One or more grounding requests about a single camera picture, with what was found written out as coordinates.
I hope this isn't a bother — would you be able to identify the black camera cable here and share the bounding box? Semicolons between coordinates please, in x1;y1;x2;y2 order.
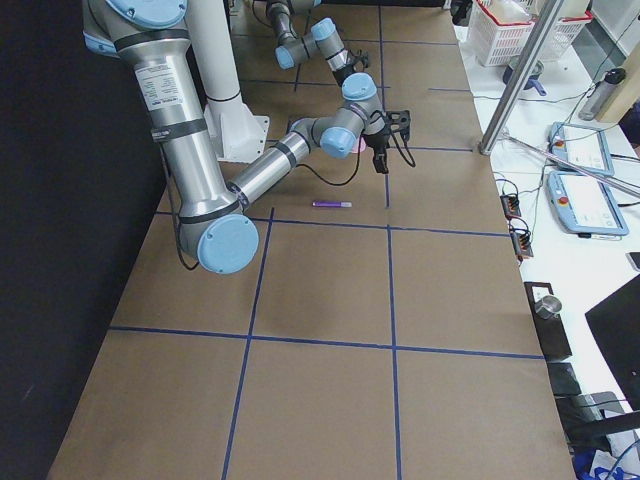
169;112;417;272

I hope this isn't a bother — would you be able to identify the lower blue teach pendant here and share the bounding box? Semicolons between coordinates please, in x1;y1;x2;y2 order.
546;170;629;237

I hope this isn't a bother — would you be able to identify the black orange usb hub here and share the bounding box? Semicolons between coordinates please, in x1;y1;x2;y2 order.
509;227;534;262
500;193;521;219

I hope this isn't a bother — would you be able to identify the metal cup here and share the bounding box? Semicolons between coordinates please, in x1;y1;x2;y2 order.
534;295;562;320

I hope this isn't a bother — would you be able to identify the white plastic basket red rim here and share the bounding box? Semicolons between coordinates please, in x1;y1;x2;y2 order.
466;1;593;67

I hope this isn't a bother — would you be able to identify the purple highlighter pen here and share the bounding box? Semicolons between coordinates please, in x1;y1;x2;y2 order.
312;201;353;209

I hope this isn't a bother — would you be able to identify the grey water bottle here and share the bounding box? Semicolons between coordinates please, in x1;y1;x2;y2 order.
578;67;627;121

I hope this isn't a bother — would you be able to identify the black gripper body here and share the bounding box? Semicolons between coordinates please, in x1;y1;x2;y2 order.
363;122;391;174

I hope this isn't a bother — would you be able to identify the upper blue teach pendant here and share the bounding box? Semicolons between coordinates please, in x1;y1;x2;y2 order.
548;122;615;177

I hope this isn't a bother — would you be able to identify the aluminium frame post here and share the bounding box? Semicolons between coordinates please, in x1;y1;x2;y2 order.
478;0;564;155

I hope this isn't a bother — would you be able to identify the blue saucepan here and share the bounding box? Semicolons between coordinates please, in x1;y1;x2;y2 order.
502;56;547;97

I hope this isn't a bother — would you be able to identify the black orange usb hub upper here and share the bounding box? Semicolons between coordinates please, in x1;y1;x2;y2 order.
500;193;521;219

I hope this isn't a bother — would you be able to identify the black orange usb hub lower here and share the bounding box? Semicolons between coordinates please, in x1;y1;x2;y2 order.
509;227;534;262

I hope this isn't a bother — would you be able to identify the pink mesh pen holder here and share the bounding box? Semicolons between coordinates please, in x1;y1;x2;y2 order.
352;139;367;153

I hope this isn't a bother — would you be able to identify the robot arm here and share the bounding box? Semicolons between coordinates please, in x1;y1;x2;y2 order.
82;1;391;274
265;0;357;85

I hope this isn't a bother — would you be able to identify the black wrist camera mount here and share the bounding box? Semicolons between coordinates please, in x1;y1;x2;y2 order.
386;110;411;143
349;49;370;72

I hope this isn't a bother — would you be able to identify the blue teach pendant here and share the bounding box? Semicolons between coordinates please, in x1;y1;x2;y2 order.
548;122;615;177
546;170;629;237

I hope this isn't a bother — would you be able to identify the black monitor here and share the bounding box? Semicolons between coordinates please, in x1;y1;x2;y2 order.
585;283;639;410

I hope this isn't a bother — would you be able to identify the white camera stand post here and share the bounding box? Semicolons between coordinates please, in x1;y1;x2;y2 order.
185;0;269;164

